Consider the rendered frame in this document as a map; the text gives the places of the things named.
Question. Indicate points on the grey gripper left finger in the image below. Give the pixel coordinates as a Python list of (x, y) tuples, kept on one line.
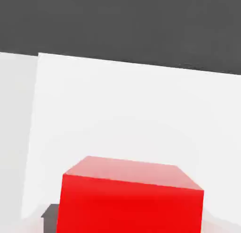
[(50, 219)]

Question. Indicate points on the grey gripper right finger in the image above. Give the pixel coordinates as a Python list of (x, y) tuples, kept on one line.
[(210, 226)]

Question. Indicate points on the small red cube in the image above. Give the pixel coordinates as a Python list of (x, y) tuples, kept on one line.
[(130, 204)]

